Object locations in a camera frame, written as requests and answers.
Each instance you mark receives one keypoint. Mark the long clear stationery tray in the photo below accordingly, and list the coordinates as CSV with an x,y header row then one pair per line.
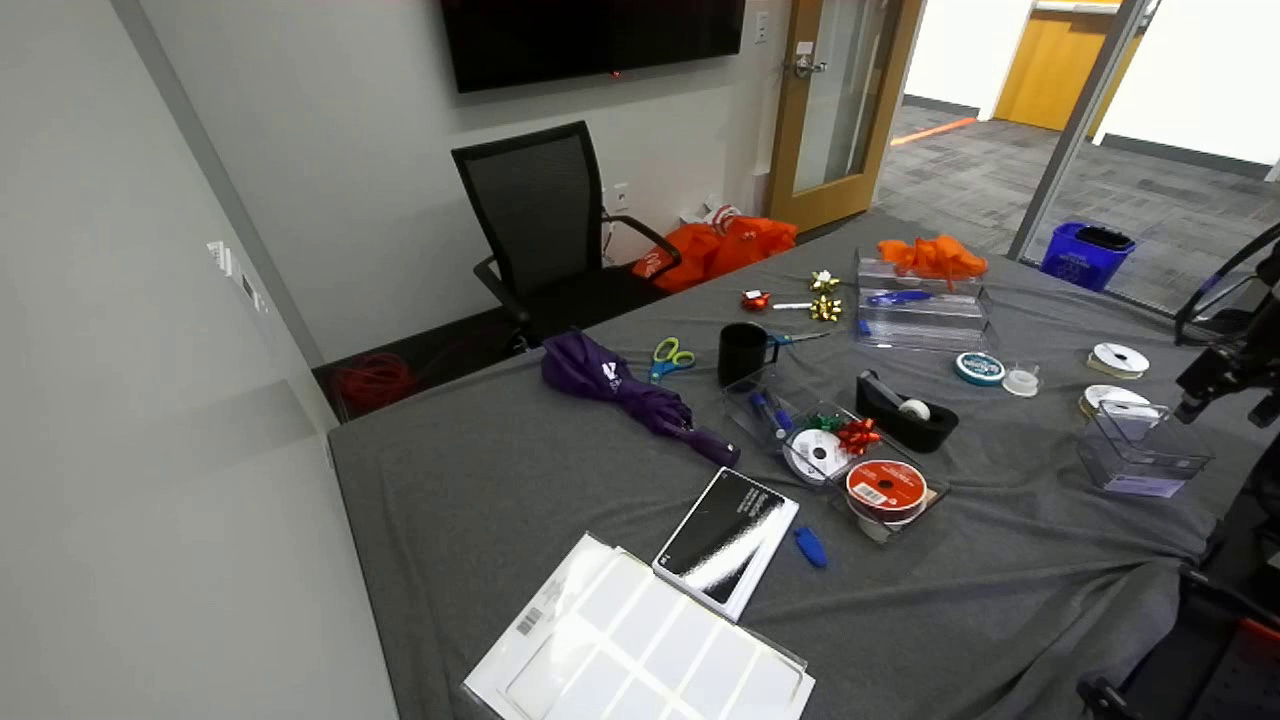
x,y
925,505

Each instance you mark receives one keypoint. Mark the black mug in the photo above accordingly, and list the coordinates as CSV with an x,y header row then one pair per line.
x,y
742,355

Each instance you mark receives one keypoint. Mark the white ribbon spool with label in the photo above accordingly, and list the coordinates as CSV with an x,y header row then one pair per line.
x,y
815,455

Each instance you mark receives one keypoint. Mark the orange bag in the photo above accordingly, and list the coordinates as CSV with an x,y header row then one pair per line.
x,y
720,250

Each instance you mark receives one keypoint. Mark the blue recycling bin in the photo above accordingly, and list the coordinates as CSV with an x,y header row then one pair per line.
x,y
1080,260

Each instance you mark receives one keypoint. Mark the clear acrylic box holder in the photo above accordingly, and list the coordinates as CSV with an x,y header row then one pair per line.
x,y
1140,460

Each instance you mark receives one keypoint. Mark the small red gift bow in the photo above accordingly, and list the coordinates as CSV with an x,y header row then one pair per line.
x,y
755,300

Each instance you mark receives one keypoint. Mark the wall-mounted black screen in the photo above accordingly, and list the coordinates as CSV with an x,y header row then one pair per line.
x,y
590,35

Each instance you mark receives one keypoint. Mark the orange ribbon bunch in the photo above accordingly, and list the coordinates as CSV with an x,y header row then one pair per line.
x,y
930,257

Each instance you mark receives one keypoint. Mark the green and blue scissors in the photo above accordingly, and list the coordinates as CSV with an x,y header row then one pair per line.
x,y
664,366

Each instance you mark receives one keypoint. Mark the teal ribbon spool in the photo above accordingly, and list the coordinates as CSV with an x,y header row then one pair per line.
x,y
979,368

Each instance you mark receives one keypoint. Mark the black and white notebook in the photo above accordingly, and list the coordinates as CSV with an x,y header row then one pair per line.
x,y
720,540

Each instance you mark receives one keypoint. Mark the clear tape roll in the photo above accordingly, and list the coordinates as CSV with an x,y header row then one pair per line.
x,y
1021,381

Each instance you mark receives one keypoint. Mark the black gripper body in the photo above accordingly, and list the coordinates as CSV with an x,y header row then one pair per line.
x,y
1243,358

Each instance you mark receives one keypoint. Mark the wooden door with glass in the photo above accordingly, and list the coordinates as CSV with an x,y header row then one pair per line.
x,y
800,150

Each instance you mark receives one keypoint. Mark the white wall control panel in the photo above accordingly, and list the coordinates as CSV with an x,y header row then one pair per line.
x,y
235,272

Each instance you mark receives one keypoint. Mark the white wall socket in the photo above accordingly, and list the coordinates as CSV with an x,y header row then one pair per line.
x,y
621,196

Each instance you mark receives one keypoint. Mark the white light switch plate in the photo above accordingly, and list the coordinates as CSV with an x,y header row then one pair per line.
x,y
762,27

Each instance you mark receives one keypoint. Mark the purple folded umbrella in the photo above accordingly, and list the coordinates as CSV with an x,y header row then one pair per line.
x,y
610,380

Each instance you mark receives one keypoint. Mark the bundle of blue pens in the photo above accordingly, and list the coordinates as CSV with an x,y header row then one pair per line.
x,y
772,412

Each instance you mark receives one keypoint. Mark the large clear acrylic organizer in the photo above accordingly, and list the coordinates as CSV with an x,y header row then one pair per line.
x,y
920,320

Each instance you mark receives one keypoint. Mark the small clear stationery tray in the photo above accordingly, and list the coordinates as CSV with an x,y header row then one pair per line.
x,y
745,405

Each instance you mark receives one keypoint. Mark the black tape dispenser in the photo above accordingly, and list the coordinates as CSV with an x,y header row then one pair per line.
x,y
900,425

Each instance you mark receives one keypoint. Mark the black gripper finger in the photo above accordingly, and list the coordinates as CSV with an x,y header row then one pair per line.
x,y
1265,410
1193,402

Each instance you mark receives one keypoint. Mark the black mesh office chair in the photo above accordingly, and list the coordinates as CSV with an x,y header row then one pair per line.
x,y
545,215

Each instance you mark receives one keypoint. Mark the blue clip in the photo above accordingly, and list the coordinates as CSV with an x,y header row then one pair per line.
x,y
811,547

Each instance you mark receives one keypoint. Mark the pack of white labels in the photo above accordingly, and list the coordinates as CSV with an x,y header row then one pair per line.
x,y
640,650

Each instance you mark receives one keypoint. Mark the green gift bow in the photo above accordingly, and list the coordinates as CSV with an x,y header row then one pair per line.
x,y
823,422

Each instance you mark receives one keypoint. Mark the gold gift bow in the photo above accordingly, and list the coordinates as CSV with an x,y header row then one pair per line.
x,y
824,281
826,309

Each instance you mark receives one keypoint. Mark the red foil gift bow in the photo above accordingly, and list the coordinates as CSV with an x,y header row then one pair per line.
x,y
858,436

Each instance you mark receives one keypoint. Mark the red and white packet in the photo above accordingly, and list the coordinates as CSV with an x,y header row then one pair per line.
x,y
722,215

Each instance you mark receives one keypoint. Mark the red ribbon spool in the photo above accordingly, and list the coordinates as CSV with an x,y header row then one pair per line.
x,y
885,487

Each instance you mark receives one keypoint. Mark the grey table cloth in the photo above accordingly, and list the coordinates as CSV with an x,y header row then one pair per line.
x,y
1000,620

